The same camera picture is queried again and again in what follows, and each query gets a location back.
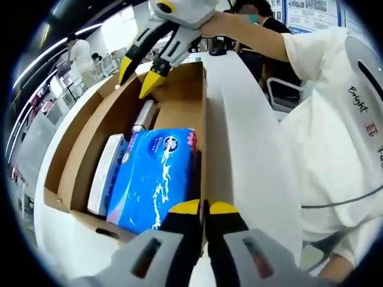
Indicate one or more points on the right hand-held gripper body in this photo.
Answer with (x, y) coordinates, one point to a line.
(185, 12)

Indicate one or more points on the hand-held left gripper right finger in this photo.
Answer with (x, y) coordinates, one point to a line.
(236, 254)

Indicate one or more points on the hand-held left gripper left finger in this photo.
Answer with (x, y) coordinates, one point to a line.
(167, 254)

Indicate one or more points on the silver grey tube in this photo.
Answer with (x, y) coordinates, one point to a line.
(145, 115)

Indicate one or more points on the blue soft tissue pack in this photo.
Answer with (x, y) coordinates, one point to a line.
(149, 179)

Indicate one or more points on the brown cardboard shoe box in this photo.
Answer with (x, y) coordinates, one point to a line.
(77, 143)

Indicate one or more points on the black computer mouse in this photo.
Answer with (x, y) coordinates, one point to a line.
(218, 53)

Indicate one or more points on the white framed chair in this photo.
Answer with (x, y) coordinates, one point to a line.
(269, 86)

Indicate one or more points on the small white orange carton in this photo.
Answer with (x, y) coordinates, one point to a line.
(103, 173)

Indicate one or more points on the operator in white shirt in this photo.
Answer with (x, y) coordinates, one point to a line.
(329, 134)

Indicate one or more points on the white chest device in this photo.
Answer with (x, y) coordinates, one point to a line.
(356, 51)

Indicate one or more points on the blue white wall poster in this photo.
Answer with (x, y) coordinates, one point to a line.
(311, 12)

